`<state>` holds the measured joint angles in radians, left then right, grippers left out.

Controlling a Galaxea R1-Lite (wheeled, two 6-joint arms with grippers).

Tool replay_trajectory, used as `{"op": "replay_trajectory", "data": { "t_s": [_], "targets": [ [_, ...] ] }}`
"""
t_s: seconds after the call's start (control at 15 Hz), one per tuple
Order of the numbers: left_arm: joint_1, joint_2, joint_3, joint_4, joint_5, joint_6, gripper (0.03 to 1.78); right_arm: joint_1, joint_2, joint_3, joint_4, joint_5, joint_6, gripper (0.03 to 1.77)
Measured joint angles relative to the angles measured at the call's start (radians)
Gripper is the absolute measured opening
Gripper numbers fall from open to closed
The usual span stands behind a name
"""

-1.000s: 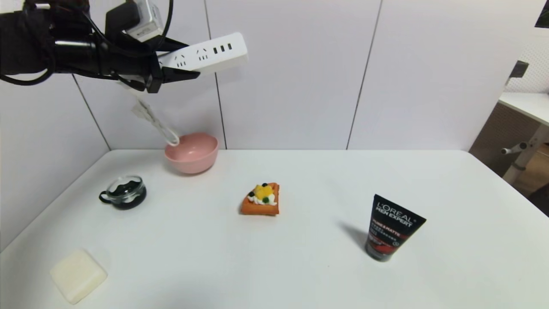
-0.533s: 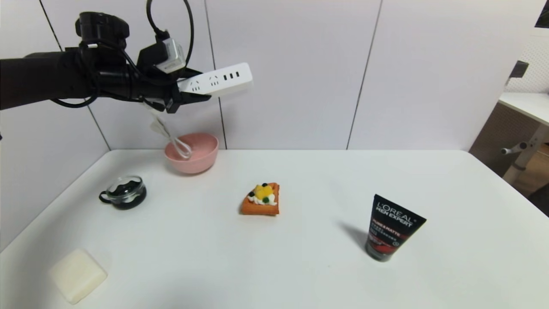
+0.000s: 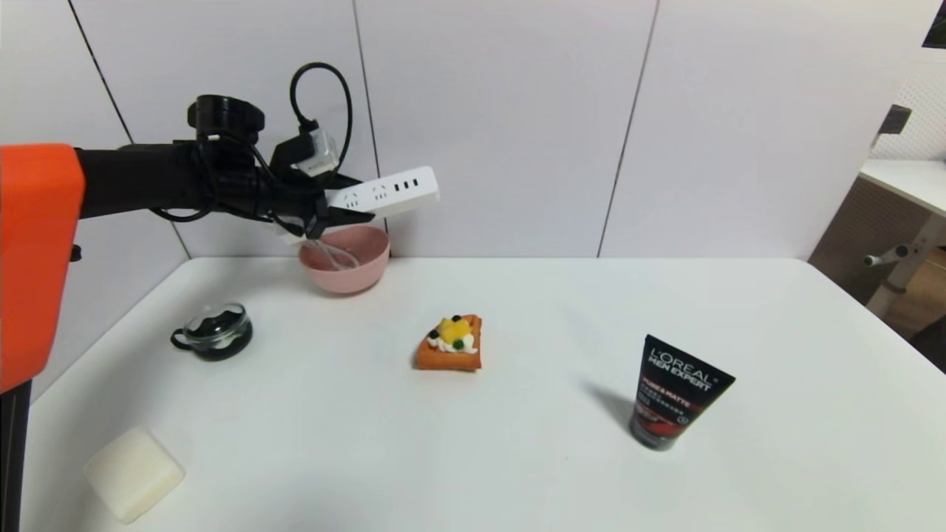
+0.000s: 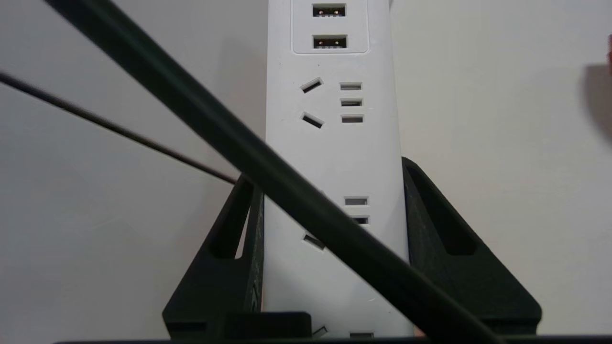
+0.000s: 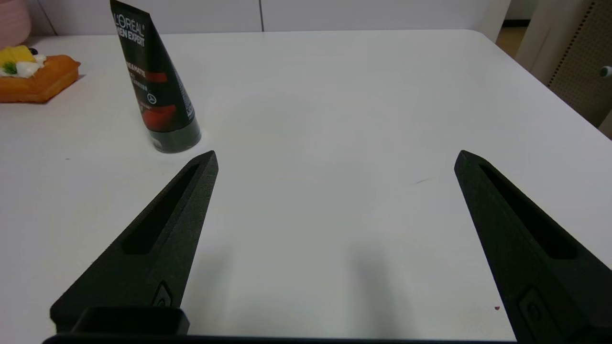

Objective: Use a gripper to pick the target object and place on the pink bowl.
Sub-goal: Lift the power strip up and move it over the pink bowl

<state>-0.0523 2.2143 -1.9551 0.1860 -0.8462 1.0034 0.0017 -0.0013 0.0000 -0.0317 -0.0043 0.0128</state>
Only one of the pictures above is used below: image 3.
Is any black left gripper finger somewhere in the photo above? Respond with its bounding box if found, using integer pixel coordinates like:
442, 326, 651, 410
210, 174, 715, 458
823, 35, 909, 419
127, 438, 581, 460
323, 172, 364, 197
321, 209, 375, 232

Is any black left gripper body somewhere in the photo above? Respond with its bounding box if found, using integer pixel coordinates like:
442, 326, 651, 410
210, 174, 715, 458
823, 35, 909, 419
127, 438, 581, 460
256, 178, 330, 246

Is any white power strip cable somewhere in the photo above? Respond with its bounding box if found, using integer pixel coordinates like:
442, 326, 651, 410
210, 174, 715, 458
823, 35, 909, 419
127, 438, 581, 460
306, 238, 361, 271

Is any white power strip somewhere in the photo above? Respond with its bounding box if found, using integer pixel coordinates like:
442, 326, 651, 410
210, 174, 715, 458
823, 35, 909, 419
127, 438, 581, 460
281, 166, 441, 245

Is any pink bowl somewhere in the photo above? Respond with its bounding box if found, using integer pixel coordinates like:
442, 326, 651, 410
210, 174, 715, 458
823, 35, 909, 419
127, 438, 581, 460
299, 225, 391, 296

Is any toy fruit toast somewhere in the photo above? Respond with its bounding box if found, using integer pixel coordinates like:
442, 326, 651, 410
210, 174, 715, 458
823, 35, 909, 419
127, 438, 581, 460
415, 315, 483, 371

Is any cream soap bar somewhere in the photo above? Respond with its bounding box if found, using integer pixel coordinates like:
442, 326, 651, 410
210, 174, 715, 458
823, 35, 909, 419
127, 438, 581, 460
83, 426, 186, 525

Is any black L'Oreal face wash tube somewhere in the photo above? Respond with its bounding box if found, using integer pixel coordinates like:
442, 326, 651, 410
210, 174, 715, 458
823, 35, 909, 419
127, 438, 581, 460
628, 334, 737, 451

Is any brown desk panel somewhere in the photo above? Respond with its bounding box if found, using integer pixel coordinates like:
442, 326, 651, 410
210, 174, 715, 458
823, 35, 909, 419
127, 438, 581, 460
806, 177, 933, 305

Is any white desk leg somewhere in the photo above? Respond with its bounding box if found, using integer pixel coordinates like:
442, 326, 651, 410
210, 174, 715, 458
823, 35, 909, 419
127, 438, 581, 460
865, 216, 946, 320

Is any white desk top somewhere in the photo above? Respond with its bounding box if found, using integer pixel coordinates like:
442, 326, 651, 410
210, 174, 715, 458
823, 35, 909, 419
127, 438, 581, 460
857, 159, 946, 219

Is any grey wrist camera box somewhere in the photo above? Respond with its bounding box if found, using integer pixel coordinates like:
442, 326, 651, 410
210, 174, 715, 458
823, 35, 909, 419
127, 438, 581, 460
291, 128, 341, 178

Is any black camera cable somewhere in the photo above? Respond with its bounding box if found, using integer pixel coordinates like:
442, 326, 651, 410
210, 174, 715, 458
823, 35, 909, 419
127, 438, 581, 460
289, 62, 354, 182

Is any black glass cup with handle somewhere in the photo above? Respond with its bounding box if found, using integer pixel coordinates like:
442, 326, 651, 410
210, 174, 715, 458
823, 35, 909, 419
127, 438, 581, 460
170, 302, 253, 361

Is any desk crank handle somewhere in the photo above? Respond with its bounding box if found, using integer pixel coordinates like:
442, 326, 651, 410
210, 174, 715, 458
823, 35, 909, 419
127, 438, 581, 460
862, 246, 908, 268

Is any dark wall-mounted box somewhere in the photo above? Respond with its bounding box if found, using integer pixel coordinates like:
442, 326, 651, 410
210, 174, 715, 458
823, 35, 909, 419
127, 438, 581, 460
877, 104, 911, 135

